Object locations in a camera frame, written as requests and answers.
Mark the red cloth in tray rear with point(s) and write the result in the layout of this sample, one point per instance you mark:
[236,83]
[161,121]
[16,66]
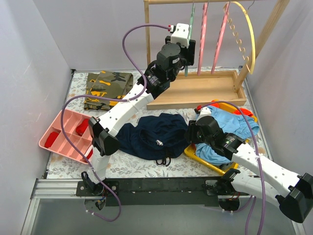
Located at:
[83,127]

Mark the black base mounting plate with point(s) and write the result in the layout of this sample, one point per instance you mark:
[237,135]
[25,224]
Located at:
[164,191]

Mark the orange garment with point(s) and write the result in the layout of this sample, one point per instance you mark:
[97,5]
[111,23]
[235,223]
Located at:
[233,110]

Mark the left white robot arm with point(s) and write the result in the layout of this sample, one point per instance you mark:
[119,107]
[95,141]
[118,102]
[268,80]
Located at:
[105,128]

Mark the light blue shorts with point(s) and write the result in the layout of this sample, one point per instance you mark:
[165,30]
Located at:
[230,123]

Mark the green hanger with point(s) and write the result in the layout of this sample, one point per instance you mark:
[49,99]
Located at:
[190,32]

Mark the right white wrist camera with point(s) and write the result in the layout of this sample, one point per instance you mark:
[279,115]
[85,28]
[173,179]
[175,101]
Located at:
[202,112]

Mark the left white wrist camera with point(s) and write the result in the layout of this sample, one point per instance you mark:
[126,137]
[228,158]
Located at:
[180,34]

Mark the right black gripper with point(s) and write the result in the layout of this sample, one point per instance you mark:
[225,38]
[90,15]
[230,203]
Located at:
[191,132]

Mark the camouflage shorts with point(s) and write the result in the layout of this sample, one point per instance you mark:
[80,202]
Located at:
[110,84]

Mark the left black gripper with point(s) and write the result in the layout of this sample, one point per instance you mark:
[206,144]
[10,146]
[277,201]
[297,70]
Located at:
[191,51]

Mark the pink hanger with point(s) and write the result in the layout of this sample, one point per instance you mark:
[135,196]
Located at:
[220,37]
[202,37]

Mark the floral table mat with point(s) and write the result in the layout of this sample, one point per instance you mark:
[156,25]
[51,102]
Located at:
[122,165]

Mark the wooden clothes rack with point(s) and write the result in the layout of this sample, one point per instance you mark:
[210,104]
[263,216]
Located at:
[193,90]

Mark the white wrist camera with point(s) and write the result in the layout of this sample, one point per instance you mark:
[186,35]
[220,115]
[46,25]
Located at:
[202,112]
[180,34]

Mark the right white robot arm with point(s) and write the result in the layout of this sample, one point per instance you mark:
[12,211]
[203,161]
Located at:
[290,192]

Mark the yellow plastic tray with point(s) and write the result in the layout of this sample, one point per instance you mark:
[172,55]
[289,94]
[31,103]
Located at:
[207,164]

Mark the pink divided organizer tray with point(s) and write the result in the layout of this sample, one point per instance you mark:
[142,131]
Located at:
[61,146]

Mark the pink hanger left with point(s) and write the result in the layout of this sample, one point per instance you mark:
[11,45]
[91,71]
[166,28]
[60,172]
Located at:
[202,37]

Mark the pink hanger right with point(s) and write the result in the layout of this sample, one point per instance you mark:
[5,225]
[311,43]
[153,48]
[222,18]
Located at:
[220,37]

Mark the navy blue shorts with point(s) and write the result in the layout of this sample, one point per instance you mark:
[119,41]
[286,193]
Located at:
[155,138]

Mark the red cloth in tray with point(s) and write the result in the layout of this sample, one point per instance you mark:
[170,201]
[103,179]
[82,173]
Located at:
[83,127]
[51,139]

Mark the red cloth in tray front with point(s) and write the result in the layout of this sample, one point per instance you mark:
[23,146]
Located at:
[51,139]

